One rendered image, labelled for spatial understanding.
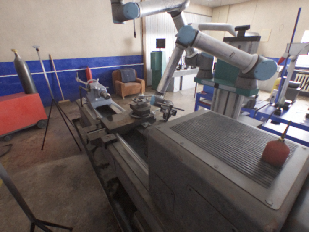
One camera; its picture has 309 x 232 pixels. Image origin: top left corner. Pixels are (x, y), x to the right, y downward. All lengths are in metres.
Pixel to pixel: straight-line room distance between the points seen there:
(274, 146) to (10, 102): 3.91
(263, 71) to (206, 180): 0.95
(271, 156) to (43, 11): 5.34
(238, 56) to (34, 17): 4.91
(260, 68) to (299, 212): 0.90
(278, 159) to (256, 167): 0.07
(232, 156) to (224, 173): 0.10
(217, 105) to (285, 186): 1.45
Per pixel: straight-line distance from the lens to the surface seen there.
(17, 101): 3.92
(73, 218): 2.13
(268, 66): 1.29
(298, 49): 2.88
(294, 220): 0.60
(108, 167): 1.89
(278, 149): 0.62
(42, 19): 5.32
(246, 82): 1.47
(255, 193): 0.53
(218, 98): 1.89
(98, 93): 2.19
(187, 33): 1.16
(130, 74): 5.46
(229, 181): 0.53
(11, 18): 5.32
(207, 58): 1.71
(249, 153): 0.66
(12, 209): 2.57
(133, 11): 1.10
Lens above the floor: 1.70
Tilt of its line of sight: 26 degrees down
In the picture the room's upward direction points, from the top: straight up
